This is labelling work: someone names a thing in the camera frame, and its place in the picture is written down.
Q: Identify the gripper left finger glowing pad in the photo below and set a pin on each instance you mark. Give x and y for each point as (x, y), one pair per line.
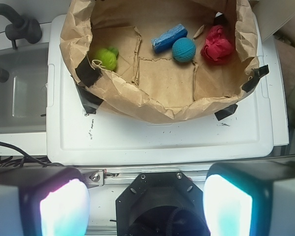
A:
(43, 201)

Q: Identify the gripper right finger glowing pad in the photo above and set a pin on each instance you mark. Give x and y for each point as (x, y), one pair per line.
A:
(250, 198)

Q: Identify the red crumpled paper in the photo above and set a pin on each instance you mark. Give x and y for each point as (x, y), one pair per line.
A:
(217, 48)

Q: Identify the white plastic bin lid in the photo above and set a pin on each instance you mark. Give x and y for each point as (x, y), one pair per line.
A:
(105, 139)

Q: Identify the grey toy sink basin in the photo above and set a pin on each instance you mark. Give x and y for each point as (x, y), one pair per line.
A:
(23, 98)

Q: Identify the green fuzzy toy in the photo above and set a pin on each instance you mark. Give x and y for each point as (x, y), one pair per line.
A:
(106, 57)

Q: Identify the teal dimpled ball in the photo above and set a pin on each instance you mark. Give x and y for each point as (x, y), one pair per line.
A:
(184, 50)

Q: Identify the brown paper bag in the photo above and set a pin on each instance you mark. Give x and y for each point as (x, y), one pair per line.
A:
(155, 87)

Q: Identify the dark grey toy faucet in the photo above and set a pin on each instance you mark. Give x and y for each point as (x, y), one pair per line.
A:
(20, 27)

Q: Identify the blue sponge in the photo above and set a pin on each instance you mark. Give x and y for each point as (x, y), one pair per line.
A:
(166, 40)

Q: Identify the aluminium frame rail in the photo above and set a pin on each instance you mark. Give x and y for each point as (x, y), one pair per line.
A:
(112, 175)

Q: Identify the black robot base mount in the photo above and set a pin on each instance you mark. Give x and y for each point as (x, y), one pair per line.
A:
(161, 206)

